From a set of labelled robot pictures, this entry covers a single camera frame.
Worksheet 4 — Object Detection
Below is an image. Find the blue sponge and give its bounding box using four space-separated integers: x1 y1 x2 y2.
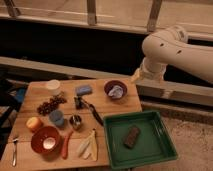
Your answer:
75 85 92 96

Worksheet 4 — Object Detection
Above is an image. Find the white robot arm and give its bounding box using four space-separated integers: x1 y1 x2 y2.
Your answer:
131 26 213 84

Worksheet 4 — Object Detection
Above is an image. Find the small metal cup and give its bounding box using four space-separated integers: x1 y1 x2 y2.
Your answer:
69 115 82 130

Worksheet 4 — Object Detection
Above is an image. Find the blue plastic cup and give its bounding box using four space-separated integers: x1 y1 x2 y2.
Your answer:
49 110 64 127

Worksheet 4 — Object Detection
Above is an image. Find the crumpled white cloth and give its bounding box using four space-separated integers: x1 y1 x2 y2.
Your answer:
108 85 124 99

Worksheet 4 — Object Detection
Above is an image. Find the dark red bowl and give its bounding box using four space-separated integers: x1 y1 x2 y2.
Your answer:
104 80 127 99

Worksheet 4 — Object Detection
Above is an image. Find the brown rectangular block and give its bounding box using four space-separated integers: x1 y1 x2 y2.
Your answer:
124 126 140 149

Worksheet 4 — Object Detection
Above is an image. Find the green plastic tray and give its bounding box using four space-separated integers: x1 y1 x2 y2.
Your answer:
103 110 178 170

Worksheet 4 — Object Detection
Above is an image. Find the peeled banana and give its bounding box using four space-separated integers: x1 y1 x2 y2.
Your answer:
77 129 98 161

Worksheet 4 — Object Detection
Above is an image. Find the bunch of dark grapes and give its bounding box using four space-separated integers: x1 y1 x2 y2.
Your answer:
37 95 67 116

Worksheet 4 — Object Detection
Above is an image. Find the wooden board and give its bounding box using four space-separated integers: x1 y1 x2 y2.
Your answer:
0 78 141 171

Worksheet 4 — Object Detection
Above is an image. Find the orange carrot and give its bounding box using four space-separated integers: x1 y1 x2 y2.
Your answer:
61 130 73 159

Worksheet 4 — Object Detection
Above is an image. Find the orange bowl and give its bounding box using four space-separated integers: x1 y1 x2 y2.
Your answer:
31 126 61 155

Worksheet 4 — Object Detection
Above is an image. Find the orange fruit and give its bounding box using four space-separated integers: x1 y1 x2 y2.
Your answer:
26 117 43 132

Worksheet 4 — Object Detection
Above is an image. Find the metal fork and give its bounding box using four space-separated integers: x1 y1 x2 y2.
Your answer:
12 137 19 167

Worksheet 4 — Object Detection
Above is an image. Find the black handled tool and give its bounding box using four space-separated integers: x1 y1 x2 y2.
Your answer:
74 96 103 125

